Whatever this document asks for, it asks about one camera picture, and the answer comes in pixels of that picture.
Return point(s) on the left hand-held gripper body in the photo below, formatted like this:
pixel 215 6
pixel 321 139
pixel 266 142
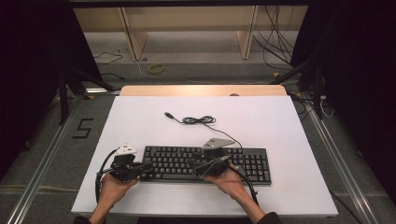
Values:
pixel 124 169

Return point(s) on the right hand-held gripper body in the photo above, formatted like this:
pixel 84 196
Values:
pixel 214 165

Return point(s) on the black computer keyboard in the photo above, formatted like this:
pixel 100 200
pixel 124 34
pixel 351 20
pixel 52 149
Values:
pixel 249 165

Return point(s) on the person's left hand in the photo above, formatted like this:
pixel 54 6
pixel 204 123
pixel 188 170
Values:
pixel 113 191

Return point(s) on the person's right hand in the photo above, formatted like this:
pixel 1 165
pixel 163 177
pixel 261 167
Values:
pixel 230 185

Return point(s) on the white table board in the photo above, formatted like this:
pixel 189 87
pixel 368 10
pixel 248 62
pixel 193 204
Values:
pixel 264 124

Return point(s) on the short aluminium bar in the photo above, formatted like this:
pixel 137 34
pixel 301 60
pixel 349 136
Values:
pixel 99 90

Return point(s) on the black metal stand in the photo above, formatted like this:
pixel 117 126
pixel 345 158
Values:
pixel 63 102
pixel 317 93

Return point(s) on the yellow tape roll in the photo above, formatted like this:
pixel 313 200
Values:
pixel 149 69

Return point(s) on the beige wooden shelf unit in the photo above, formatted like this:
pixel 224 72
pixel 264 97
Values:
pixel 137 40

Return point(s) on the black curtain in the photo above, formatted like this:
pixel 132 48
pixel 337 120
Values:
pixel 25 77
pixel 358 77

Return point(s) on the aluminium floor rail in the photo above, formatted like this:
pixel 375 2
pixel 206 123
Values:
pixel 40 174
pixel 342 174

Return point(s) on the black frame bar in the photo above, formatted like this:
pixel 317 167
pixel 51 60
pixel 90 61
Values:
pixel 186 3

